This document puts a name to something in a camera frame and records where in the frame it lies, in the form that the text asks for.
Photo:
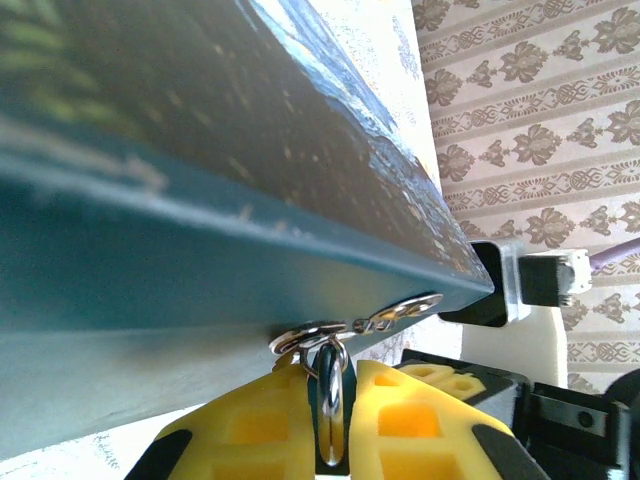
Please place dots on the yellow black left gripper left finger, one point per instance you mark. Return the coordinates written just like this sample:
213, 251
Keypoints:
250, 430

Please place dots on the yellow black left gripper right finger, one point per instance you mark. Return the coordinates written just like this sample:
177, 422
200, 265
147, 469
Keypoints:
415, 435

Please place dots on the silver box hasp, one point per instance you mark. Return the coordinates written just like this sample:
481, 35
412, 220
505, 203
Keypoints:
400, 312

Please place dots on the blue starry night tin box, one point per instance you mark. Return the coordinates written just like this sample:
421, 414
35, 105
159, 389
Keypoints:
200, 150

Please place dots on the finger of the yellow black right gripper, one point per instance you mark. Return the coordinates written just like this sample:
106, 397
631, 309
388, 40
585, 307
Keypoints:
440, 380

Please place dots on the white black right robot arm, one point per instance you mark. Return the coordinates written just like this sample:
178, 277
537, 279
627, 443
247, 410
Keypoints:
510, 350

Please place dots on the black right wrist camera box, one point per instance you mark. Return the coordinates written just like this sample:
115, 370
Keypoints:
540, 280

